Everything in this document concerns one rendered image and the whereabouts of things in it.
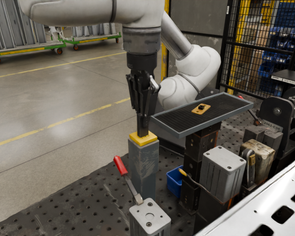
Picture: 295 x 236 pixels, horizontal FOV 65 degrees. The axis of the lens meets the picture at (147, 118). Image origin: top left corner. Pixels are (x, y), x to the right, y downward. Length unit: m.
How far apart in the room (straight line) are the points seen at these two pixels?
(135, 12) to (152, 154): 0.38
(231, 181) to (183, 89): 0.61
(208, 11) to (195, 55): 2.22
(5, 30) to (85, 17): 6.71
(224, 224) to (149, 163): 0.25
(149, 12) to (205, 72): 0.74
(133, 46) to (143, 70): 0.07
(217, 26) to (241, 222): 2.86
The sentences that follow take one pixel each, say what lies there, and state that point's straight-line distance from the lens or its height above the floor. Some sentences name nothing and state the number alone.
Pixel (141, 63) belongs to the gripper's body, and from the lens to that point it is 0.56.
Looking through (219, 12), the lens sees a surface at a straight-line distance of 3.30.
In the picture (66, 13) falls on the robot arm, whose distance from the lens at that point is 0.49.
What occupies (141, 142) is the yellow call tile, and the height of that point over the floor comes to 1.15.
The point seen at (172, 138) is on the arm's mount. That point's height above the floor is 0.79.
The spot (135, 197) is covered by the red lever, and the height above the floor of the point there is 1.07.
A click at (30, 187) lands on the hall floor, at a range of 2.40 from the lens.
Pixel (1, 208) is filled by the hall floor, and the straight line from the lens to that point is 2.33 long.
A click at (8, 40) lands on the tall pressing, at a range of 7.21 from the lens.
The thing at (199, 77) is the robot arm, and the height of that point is 1.15.
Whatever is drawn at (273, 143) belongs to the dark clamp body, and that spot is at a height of 1.06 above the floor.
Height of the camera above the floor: 1.51
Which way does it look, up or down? 28 degrees down
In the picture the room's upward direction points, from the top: straight up
